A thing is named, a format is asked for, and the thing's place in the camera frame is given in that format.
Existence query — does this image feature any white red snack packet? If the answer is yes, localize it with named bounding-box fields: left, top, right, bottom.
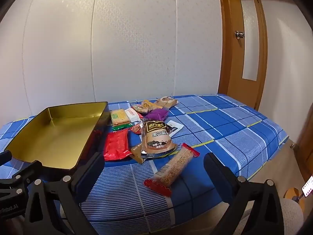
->
left=125, top=108, right=144, bottom=122

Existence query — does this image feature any blue plaid bed sheet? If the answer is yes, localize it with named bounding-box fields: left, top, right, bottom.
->
left=0, top=93, right=289, bottom=235

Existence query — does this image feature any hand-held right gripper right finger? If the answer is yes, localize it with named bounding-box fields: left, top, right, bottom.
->
left=204, top=152, right=290, bottom=235

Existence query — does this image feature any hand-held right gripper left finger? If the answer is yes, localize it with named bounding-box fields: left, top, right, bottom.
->
left=23, top=152, right=105, bottom=235

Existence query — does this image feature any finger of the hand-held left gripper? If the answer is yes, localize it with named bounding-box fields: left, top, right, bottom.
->
left=0, top=150, right=13, bottom=164
left=0, top=160, right=46, bottom=189

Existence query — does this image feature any tan pastry packet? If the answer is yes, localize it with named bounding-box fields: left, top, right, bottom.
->
left=154, top=97, right=179, bottom=108

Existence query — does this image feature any orange round disc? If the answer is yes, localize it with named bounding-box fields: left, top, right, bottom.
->
left=284, top=187, right=304, bottom=205

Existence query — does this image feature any wooden door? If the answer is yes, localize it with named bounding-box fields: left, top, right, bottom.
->
left=216, top=0, right=269, bottom=110

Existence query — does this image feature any green snack packet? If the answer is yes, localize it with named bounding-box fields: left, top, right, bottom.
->
left=112, top=123, right=132, bottom=131

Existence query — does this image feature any yellow green cracker packet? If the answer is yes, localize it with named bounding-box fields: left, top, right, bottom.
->
left=110, top=110, right=130, bottom=126

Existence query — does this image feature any granola bar with red ends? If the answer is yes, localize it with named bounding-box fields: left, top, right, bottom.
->
left=143, top=143, right=200, bottom=197

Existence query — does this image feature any gold brown snack packet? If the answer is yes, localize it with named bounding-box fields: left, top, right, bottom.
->
left=130, top=144, right=147, bottom=164

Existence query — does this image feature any white fuzzy stool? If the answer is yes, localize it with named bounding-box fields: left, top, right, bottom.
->
left=235, top=197, right=304, bottom=235

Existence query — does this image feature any orange seed snack packet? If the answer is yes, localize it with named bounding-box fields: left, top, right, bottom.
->
left=132, top=100, right=163, bottom=114

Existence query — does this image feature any brown sesame snack packet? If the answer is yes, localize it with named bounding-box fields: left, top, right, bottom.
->
left=139, top=119, right=178, bottom=159

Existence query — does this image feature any phone on stand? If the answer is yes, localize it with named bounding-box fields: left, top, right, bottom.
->
left=302, top=175, right=313, bottom=195

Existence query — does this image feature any white black sachet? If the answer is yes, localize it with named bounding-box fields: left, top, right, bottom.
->
left=166, top=120, right=184, bottom=138

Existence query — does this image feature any gold tin box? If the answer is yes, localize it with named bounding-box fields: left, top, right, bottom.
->
left=4, top=101, right=110, bottom=182

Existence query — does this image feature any small red snack packet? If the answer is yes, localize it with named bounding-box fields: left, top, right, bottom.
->
left=130, top=123, right=143, bottom=135

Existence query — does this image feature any purple snack packet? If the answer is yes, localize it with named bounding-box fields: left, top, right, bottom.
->
left=144, top=108, right=169, bottom=121

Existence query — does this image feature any wooden furniture frame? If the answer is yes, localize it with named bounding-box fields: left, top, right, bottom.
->
left=291, top=117, right=313, bottom=182

